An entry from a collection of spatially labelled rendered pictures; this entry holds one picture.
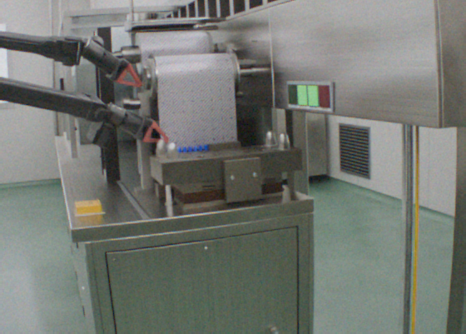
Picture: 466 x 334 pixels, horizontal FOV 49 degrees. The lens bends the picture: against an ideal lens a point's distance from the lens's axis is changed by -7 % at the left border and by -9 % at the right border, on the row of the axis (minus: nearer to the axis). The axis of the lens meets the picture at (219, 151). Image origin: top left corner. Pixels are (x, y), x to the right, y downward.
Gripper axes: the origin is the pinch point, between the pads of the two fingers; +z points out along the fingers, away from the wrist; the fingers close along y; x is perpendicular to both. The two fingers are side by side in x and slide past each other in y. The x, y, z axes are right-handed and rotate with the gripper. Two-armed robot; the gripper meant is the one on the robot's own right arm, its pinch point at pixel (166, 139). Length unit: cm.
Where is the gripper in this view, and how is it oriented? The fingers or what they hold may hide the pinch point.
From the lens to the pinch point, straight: 164.1
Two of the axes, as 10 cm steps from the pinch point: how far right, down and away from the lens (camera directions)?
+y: 3.1, 1.2, -9.4
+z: 8.5, 4.1, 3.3
